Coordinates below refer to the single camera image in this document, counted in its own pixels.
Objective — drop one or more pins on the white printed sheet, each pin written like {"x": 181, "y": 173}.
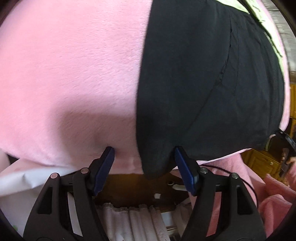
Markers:
{"x": 21, "y": 183}

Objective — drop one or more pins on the pink plush bed blanket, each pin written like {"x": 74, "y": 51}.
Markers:
{"x": 69, "y": 79}

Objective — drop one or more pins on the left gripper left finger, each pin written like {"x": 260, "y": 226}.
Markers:
{"x": 87, "y": 183}

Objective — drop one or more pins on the green and black hooded jacket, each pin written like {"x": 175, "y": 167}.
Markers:
{"x": 210, "y": 82}

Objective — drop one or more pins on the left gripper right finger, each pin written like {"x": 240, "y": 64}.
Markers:
{"x": 200, "y": 183}

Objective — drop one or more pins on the yellow wooden drawer cabinet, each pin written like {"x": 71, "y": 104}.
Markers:
{"x": 264, "y": 162}

